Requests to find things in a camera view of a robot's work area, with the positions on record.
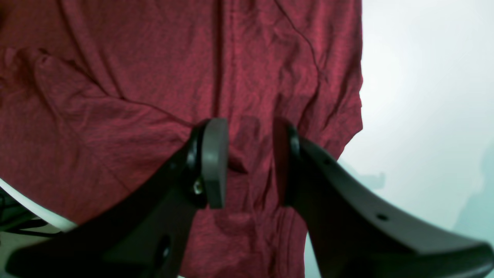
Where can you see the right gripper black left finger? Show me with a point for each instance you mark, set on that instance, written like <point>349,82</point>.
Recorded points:
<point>145,235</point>

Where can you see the dark red long-sleeve shirt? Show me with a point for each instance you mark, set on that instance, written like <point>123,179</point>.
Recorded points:
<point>97,94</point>

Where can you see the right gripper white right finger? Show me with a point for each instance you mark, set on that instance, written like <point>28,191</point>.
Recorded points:
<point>355,233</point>

